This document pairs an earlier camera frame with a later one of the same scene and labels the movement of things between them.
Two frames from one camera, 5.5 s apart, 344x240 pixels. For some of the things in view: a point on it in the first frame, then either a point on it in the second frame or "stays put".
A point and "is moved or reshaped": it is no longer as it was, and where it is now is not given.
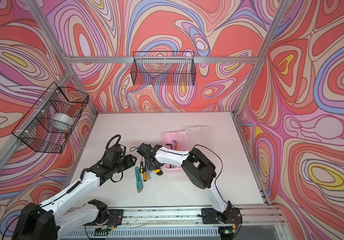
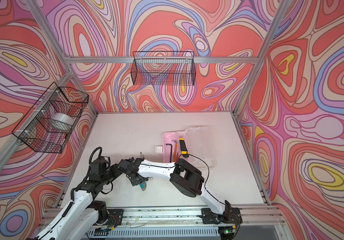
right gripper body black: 150,166 to 135,182
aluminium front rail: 254,216 stays put
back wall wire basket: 164,68 stays put
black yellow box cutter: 159,172 is moved or reshaped
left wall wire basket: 47,124 stays put
